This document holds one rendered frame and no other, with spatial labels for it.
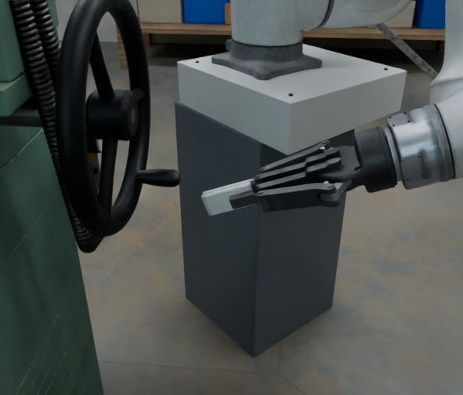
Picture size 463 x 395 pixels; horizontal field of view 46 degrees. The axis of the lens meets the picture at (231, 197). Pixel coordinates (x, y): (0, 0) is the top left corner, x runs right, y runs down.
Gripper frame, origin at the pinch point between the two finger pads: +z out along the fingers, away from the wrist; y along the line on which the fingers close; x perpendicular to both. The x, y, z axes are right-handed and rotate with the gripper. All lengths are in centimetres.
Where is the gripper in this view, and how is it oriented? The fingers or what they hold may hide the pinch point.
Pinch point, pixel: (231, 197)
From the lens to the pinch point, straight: 68.9
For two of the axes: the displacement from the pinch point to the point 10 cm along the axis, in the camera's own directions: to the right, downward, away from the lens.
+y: -1.0, 5.1, -8.5
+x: 3.4, 8.2, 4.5
